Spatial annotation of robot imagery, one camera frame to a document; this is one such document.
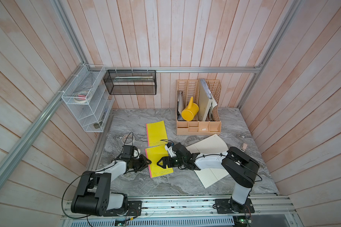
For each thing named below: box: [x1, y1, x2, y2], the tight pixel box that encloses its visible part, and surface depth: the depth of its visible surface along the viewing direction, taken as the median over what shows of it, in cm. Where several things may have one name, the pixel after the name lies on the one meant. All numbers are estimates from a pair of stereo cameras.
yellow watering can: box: [180, 96, 200, 122], surface depth 100 cm
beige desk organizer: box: [175, 79, 222, 136], surface depth 104 cm
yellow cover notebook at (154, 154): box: [144, 144, 174, 178], surface depth 89 cm
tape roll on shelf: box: [73, 90, 93, 104], surface depth 76 cm
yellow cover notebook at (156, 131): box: [145, 120, 169, 147], surface depth 107 cm
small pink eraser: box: [240, 142, 248, 152], surface depth 97 cm
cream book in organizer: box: [198, 78, 216, 122], surface depth 98 cm
